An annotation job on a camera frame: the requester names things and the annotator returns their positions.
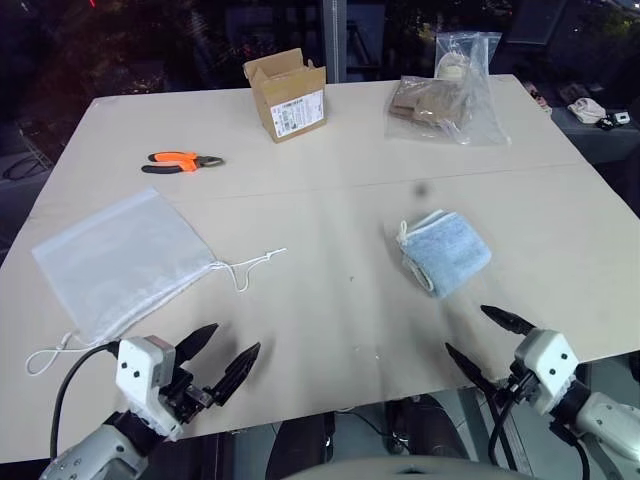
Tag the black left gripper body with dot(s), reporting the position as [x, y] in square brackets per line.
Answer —
[186, 395]

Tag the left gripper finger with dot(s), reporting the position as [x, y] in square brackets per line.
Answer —
[235, 372]
[196, 341]

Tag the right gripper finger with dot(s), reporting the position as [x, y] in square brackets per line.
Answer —
[507, 320]
[470, 367]

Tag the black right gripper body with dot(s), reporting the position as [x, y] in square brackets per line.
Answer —
[520, 387]

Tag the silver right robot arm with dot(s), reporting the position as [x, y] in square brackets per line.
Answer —
[607, 430]

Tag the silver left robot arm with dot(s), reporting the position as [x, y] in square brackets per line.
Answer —
[95, 452]

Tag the folded light blue towel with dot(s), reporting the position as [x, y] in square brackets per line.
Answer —
[447, 252]

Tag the clear bag with brown blocks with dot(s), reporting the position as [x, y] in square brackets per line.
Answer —
[435, 107]

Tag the clear bag with beige roll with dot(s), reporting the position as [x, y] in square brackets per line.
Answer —
[467, 52]

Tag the dark rounded shape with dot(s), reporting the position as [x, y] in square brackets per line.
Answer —
[430, 430]

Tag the pale grey rounded shape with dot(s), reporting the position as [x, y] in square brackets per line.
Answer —
[400, 469]

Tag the orange and black pliers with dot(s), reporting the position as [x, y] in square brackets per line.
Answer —
[175, 161]

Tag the grey side table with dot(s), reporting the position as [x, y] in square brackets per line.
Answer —
[600, 142]

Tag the small white cloth pouch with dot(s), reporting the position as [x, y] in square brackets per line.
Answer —
[586, 110]

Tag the small white device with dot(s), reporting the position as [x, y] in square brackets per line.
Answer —
[622, 118]

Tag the open brown cardboard box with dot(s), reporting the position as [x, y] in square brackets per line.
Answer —
[295, 102]

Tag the grey metal pole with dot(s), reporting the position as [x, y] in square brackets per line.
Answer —
[335, 40]

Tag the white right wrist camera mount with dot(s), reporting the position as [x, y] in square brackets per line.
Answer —
[550, 365]

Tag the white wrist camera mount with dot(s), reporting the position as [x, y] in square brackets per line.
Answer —
[550, 365]
[140, 370]

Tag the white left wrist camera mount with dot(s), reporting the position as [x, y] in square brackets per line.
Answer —
[140, 370]

